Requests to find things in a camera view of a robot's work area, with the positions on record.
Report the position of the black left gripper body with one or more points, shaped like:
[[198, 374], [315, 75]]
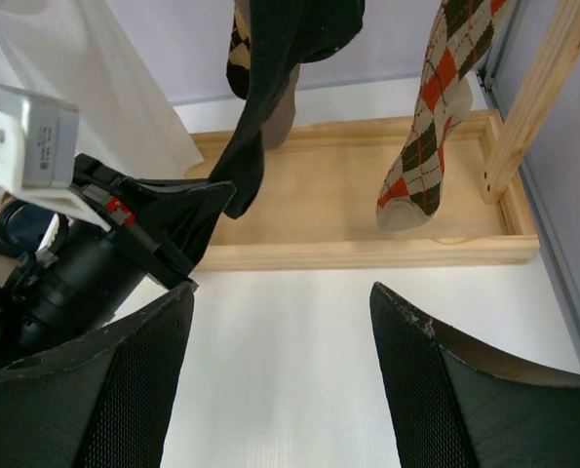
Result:
[[156, 228]]

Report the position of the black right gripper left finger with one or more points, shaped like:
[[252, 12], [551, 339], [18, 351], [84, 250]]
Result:
[[104, 399]]

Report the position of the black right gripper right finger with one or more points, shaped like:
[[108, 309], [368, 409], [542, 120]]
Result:
[[456, 401]]

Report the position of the beige orange argyle sock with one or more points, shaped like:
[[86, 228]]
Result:
[[462, 32]]

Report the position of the dark navy ribbed sock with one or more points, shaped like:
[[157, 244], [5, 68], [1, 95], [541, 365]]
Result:
[[22, 228]]

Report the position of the wooden clothes rack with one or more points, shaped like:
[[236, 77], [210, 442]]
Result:
[[316, 205]]

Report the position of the brown argyle hanging sock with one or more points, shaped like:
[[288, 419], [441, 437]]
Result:
[[238, 66]]

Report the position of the white hanging cloth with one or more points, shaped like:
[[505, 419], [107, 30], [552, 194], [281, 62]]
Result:
[[78, 51]]

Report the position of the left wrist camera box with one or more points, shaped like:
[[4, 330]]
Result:
[[38, 136]]

